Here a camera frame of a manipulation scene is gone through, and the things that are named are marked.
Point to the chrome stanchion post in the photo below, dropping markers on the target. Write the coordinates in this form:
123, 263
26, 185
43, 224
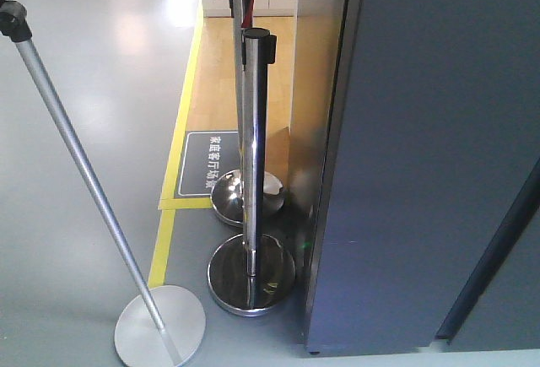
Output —
227, 194
249, 274

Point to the far chrome stanchion post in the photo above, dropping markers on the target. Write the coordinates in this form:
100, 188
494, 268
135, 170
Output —
227, 194

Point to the near chrome stanchion post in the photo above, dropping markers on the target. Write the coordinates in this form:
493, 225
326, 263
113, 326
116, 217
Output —
249, 274

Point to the silver sign stand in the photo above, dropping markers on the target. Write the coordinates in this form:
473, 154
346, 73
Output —
163, 326

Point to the dark floor sign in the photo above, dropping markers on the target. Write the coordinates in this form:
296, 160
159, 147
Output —
206, 156

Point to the white fridge door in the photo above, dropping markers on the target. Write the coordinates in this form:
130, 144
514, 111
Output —
432, 169

